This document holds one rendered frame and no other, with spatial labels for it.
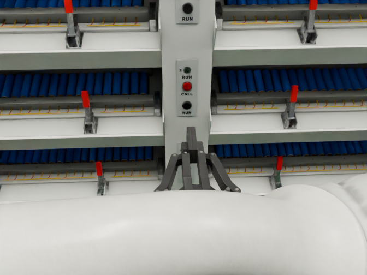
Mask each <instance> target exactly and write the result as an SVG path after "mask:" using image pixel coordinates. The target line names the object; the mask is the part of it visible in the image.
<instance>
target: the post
mask: <svg viewBox="0 0 367 275"><path fill-rule="evenodd" d="M159 4H160V19H161V47H162V75H163V103H164V131H165V159H166V168H167V165H168V162H169V159H170V156H171V155H172V154H173V153H176V154H177V142H187V141H186V133H187V127H195V129H196V138H197V141H202V143H203V146H204V152H205V153H206V154H207V153H208V136H209V114H210V93H211V72H212V51H213V39H214V18H215V0H199V23H176V0H159ZM185 59H197V60H198V81H197V115H193V116H177V78H176V60H185ZM193 184H199V176H198V167H197V163H196V165H195V183H193ZM181 187H183V183H178V169H177V172H176V175H175V179H174V182H173V185H172V188H171V190H179V189H180V188H181Z"/></svg>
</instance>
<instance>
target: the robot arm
mask: <svg viewBox="0 0 367 275"><path fill-rule="evenodd" d="M186 141H187V142H182V143H181V154H179V155H178V154H176V153H173V154H172V155H171V156H170V159H169V162H168V165H167V168H166V170H165V173H164V176H163V179H162V181H161V184H160V185H159V186H158V187H157V188H156V189H155V190H154V191H153V192H144V193H130V194H117V195H103V196H90V197H83V198H70V199H57V200H44V201H30V202H17V203H10V204H0V275H367V173H365V174H360V175H355V176H352V177H350V178H348V179H346V180H344V181H342V182H340V183H338V184H336V183H332V182H328V183H324V184H321V185H317V186H309V185H304V184H294V185H288V186H284V187H281V188H277V189H275V190H273V191H271V192H269V193H268V194H266V195H265V196H259V195H253V194H246V193H241V189H240V188H239V187H238V186H236V185H235V184H234V183H233V182H232V181H231V179H230V178H229V176H228V174H227V172H226V171H225V169H224V167H223V165H222V164H221V162H220V160H219V159H218V157H217V155H216V154H215V153H209V154H206V153H205V152H204V146H203V143H202V141H197V138H196V129H195V127H187V133H186ZM192 163H194V164H196V163H197V167H198V176H199V184H192V177H191V166H190V164H192ZM180 165H182V179H183V187H181V188H180V189H179V190H171V188H172V185H173V182H174V179H175V175H176V172H177V169H178V166H180ZM207 165H208V167H209V169H210V171H211V172H212V174H213V176H214V178H215V180H216V182H217V184H218V186H219V188H220V190H216V189H214V188H213V187H212V186H210V180H209V177H208V169H207Z"/></svg>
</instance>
